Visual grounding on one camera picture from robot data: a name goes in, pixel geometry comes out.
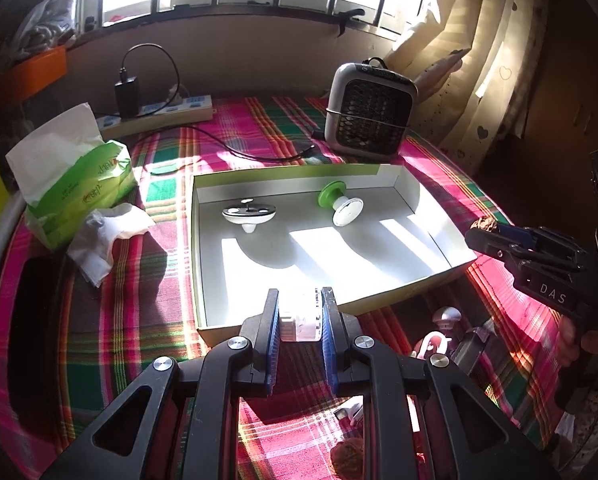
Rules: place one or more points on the crumpled white tissue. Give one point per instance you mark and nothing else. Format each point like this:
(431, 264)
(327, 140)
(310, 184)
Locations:
(109, 232)

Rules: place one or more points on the small translucent white tape roll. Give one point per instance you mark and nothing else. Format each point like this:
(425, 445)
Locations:
(301, 317)

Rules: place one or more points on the black power adapter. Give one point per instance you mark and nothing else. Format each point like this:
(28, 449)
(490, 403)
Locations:
(128, 95)

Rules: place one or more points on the cream heart-print curtain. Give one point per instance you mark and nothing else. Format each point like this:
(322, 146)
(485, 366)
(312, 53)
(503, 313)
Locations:
(484, 35)

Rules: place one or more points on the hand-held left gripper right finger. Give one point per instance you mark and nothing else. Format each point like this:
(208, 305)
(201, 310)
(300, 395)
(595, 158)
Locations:
(328, 330)

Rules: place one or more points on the green tissue pack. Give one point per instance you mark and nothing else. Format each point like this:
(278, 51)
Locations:
(79, 190)

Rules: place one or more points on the small white metal tool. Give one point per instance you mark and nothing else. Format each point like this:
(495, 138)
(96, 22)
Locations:
(350, 410)

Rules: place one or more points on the brown wooden cabinet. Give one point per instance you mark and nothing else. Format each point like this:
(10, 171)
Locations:
(569, 85)

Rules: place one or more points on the person's right hand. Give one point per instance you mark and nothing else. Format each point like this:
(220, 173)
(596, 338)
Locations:
(569, 342)

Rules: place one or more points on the green and white suction holder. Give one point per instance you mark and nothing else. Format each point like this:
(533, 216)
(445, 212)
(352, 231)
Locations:
(346, 210)

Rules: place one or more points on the white power strip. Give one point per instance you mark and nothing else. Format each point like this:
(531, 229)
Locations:
(189, 107)

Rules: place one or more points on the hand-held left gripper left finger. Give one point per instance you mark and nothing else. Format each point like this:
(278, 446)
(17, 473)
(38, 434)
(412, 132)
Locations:
(274, 330)

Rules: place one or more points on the white mushroom-shaped knob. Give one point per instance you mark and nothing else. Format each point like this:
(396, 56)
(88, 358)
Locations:
(446, 316)

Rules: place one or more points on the plaid cloth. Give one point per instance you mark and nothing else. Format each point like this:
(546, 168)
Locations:
(129, 335)

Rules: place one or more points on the white dish-shaped spinning top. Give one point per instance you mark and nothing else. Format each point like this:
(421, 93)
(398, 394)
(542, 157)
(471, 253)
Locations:
(249, 214)

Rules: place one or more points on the grey mini heater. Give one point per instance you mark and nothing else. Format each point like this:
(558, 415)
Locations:
(369, 110)

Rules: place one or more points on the orange box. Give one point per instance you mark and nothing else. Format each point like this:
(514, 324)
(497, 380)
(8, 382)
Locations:
(36, 75)

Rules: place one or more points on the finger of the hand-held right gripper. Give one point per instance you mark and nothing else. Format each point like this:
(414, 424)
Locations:
(494, 245)
(516, 233)

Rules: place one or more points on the clear plastic bag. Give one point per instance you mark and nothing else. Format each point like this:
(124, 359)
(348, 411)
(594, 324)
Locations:
(49, 20)

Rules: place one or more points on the black rectangular device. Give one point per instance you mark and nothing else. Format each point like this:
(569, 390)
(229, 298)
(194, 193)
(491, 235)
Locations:
(474, 352)

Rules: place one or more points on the speckled grey cloth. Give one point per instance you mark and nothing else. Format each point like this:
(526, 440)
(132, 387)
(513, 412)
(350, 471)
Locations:
(574, 432)

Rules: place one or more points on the pink white plastic hook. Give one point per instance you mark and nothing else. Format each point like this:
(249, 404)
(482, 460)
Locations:
(429, 346)

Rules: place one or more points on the green and white cardboard box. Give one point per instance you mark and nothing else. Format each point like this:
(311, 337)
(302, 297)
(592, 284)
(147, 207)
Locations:
(329, 260)

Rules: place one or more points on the brown walnut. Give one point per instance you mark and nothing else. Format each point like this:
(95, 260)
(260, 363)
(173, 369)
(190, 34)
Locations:
(484, 222)
(348, 452)

